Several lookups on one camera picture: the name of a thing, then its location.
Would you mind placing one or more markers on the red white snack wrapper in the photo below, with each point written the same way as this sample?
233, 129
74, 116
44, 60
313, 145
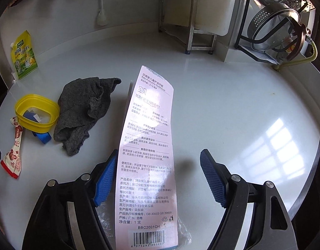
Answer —
12, 158

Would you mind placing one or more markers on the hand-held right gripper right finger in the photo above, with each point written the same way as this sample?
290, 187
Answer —
212, 177

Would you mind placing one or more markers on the steel perforated strainer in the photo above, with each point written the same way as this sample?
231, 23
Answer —
266, 20

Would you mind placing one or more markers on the yellow seasoning pouch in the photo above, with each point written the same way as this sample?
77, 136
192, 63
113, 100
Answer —
24, 60

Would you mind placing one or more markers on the yellow plastic lid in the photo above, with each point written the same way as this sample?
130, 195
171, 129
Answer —
36, 128

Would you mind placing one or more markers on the metal board stand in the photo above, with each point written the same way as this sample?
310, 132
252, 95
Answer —
193, 20

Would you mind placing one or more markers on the blue white bottle brush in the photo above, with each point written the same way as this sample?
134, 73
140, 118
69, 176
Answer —
101, 15

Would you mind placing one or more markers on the pink toothbrush package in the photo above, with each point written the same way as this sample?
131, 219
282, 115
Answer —
146, 140

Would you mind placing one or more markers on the white cutting board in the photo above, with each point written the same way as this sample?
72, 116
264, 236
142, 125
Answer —
214, 5

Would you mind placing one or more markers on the dark grey cloth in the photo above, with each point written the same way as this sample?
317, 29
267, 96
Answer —
81, 114

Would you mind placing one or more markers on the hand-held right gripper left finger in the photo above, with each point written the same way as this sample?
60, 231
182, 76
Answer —
106, 179

